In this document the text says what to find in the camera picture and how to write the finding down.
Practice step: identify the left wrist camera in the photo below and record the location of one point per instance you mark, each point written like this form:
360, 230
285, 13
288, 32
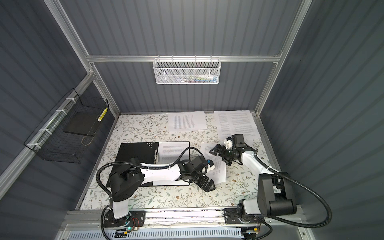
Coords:
202, 165

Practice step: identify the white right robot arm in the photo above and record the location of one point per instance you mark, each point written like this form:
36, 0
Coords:
274, 195

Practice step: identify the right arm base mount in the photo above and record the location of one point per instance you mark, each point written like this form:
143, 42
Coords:
235, 216

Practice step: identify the white slotted cable duct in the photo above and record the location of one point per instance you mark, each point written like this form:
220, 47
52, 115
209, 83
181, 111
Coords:
178, 234

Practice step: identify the black pad in basket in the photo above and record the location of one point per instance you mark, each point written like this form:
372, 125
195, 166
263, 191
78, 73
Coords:
84, 124

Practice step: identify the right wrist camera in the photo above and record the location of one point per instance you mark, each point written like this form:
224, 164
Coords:
235, 141

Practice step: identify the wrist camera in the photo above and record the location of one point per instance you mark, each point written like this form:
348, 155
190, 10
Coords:
235, 141
202, 165

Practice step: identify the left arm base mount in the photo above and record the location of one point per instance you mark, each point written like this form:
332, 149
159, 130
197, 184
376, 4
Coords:
133, 219

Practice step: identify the pens in white basket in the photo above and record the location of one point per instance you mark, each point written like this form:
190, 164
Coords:
199, 79

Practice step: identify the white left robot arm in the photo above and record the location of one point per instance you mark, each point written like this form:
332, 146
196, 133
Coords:
127, 179

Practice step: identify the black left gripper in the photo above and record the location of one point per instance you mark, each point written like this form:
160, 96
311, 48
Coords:
203, 185

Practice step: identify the black wire mesh basket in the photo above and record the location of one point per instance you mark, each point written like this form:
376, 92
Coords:
50, 143

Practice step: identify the white wire mesh basket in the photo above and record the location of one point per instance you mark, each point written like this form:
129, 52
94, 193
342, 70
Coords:
166, 72

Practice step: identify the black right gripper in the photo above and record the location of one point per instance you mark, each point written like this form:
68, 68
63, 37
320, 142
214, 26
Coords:
218, 147

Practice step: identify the printed paper sheet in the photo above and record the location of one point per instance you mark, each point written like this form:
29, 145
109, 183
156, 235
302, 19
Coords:
167, 153
188, 121
218, 174
236, 122

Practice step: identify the aluminium front rail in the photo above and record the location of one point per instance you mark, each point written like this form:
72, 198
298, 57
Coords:
84, 220

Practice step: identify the yellow marker pen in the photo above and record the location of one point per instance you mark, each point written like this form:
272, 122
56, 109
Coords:
102, 115

